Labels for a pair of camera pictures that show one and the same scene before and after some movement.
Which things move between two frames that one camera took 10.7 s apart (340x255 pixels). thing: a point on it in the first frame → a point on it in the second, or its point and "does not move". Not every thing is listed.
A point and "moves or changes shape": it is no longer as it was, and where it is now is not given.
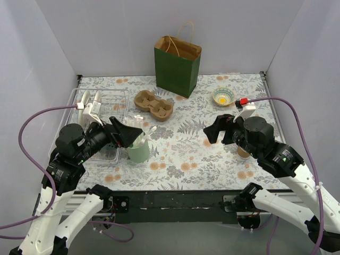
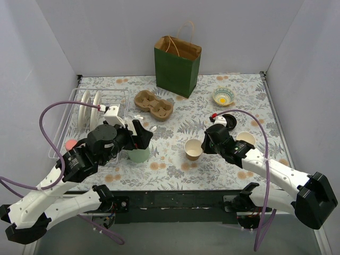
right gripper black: (228, 130) → (210, 141)
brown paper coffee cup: (242, 152) moves or changes shape
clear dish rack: (90, 105) does not move
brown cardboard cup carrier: (161, 110) does not move
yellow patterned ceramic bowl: (223, 96) does not move
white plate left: (82, 120) does not move
